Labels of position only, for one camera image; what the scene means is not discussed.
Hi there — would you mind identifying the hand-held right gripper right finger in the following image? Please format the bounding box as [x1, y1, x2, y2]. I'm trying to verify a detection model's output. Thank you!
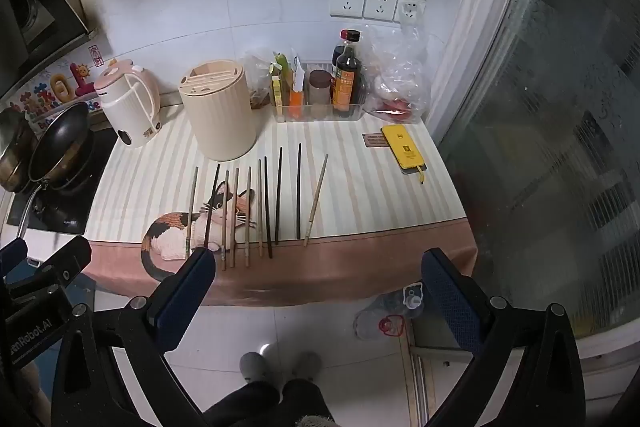
[421, 248, 587, 427]

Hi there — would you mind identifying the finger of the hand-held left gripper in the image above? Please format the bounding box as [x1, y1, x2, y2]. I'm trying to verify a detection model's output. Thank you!
[0, 238, 29, 280]
[10, 235, 92, 303]

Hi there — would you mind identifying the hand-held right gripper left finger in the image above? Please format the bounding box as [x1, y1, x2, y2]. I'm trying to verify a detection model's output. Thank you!
[50, 248, 217, 427]

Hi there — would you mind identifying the row of chopsticks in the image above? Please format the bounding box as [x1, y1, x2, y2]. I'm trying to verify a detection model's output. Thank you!
[184, 143, 329, 272]

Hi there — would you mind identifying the beige round utensil holder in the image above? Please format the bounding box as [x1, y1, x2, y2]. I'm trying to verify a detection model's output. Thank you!
[179, 59, 258, 162]

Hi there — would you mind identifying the white cap plastic bottle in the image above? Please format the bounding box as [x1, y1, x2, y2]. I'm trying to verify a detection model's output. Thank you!
[395, 281, 426, 320]

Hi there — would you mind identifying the black induction cooktop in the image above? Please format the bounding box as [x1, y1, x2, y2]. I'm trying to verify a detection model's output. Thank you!
[6, 127, 118, 238]

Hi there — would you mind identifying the person's left grey slipper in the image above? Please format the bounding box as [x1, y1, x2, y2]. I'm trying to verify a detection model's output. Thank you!
[240, 352, 267, 383]

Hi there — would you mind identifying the person's grey slipper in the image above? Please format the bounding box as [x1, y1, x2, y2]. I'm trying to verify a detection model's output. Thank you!
[292, 351, 322, 380]
[240, 352, 267, 383]

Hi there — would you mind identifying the metal pot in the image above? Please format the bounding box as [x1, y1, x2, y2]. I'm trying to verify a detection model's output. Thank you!
[0, 107, 38, 192]

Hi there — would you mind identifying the black frying pan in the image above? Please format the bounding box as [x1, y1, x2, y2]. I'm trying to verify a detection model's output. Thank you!
[15, 102, 92, 240]

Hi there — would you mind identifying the person's left leg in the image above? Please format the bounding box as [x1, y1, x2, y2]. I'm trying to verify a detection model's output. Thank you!
[204, 382, 281, 427]

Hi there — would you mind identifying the person's leg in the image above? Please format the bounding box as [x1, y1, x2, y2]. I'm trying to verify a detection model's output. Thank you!
[204, 382, 281, 427]
[282, 378, 335, 427]

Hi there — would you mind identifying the person's right grey slipper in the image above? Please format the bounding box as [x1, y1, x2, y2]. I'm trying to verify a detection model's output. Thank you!
[292, 351, 322, 380]

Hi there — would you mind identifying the striped cat print tablecloth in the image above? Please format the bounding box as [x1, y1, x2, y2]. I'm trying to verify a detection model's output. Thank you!
[82, 99, 478, 308]

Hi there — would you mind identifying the yellow power bank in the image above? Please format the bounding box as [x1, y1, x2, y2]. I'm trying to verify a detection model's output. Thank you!
[381, 123, 429, 172]

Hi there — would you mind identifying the person's right leg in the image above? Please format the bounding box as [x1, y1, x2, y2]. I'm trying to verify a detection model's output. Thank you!
[282, 378, 335, 427]

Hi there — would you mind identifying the pink white electric kettle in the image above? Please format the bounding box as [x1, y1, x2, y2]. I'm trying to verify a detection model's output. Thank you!
[93, 59, 162, 148]

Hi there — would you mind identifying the clear plastic organizer bin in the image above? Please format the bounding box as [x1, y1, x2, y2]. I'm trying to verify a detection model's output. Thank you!
[272, 59, 363, 124]

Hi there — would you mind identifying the small clear plastic bag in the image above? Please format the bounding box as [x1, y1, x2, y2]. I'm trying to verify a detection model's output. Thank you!
[243, 48, 281, 110]

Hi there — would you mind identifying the large clear plastic bag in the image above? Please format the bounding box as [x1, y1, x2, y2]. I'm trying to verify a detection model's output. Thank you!
[361, 24, 433, 124]

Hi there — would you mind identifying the dark soy sauce bottle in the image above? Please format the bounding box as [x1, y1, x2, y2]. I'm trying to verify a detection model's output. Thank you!
[331, 30, 363, 118]

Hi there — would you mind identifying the brown lid jar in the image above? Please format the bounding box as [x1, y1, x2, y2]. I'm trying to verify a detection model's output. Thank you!
[307, 70, 335, 106]

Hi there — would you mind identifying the green bottle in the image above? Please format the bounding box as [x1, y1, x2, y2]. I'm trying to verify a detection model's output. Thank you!
[272, 53, 292, 82]

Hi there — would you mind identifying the range hood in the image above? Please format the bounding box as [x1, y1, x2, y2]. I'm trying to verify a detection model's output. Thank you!
[0, 0, 96, 98]

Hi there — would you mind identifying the red ring plastic bottle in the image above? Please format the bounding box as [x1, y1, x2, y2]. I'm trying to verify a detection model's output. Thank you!
[354, 292, 407, 342]

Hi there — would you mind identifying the colourful wall sticker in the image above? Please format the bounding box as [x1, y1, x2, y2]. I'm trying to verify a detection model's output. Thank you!
[0, 62, 103, 135]

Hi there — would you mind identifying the white wall socket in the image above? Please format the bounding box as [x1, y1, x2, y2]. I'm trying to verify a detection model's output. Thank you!
[363, 0, 399, 22]
[395, 0, 427, 26]
[330, 0, 366, 18]

